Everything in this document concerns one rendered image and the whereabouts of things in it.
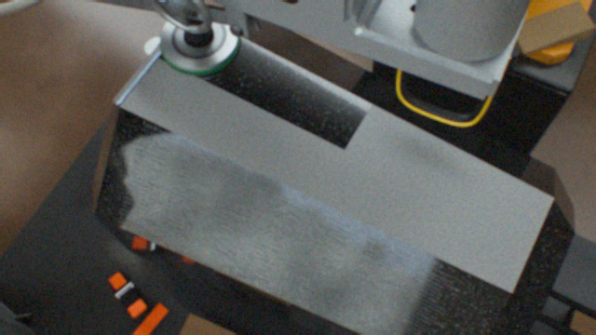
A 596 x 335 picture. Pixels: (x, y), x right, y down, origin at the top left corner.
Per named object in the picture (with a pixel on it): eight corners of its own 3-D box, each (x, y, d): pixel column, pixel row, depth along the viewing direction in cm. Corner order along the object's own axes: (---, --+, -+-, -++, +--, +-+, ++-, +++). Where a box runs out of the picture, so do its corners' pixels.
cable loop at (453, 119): (482, 127, 142) (521, 46, 114) (478, 140, 141) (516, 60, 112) (391, 93, 147) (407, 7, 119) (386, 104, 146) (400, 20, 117)
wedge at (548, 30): (572, 11, 173) (578, -1, 169) (589, 38, 169) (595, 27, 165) (507, 27, 172) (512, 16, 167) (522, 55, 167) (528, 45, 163)
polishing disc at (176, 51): (144, 49, 163) (143, 46, 162) (193, -4, 170) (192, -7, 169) (208, 84, 157) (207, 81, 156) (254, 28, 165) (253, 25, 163)
